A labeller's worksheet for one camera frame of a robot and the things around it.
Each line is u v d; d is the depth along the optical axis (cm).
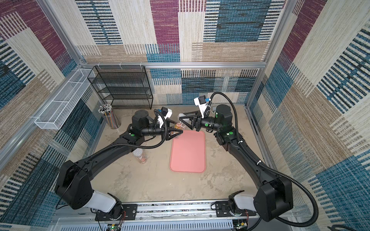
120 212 70
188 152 94
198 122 61
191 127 63
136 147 55
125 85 108
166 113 63
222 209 73
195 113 68
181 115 68
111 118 99
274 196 40
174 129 65
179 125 70
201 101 61
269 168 43
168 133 66
